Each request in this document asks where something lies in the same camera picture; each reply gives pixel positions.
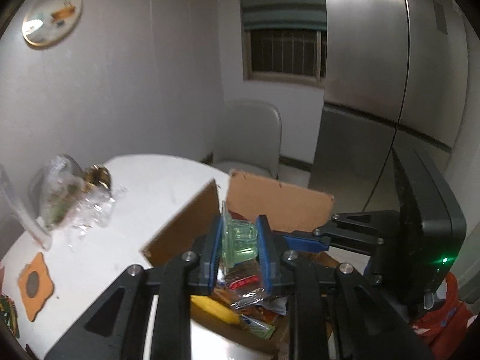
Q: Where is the yellow snack packet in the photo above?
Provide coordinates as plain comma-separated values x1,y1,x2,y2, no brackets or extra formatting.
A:
190,295,241,325

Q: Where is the brown sesame bar red label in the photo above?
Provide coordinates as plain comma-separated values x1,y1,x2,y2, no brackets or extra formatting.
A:
215,265,269,310

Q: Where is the green jelly cup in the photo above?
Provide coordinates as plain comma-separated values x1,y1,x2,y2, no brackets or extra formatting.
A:
221,202,258,269

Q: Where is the orange clear snack bag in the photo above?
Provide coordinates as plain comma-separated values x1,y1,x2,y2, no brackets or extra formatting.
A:
238,297,288,325

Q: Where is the green white candy stick pack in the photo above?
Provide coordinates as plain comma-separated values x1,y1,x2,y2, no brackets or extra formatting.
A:
240,314,275,340

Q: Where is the cardboard box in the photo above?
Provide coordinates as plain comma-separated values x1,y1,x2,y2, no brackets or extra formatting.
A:
140,168,337,357

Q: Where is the white chair right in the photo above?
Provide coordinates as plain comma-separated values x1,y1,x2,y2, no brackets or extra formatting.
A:
212,100,282,179

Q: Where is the crumpled clear plastic wrap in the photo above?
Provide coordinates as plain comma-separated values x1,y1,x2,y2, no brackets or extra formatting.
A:
66,184,128,252

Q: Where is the gold foil wrapper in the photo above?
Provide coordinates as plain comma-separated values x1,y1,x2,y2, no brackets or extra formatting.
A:
84,165,112,191

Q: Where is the polka dot cellophane bag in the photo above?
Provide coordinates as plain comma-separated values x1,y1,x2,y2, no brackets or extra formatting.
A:
28,154,85,231

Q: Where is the stainless steel refrigerator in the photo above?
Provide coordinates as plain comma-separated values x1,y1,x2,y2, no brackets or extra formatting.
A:
309,0,468,213

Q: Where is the clear cellophane roll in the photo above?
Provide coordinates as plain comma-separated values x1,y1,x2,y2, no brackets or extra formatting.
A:
1,165,52,250

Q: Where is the red green snack bag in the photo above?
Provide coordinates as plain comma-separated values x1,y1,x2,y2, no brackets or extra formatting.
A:
0,290,20,339

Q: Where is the window with striped blind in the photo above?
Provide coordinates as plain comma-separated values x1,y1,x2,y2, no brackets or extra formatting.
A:
240,0,327,87

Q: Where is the decorative wall plate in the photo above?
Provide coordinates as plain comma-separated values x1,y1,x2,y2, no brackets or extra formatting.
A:
21,0,83,48

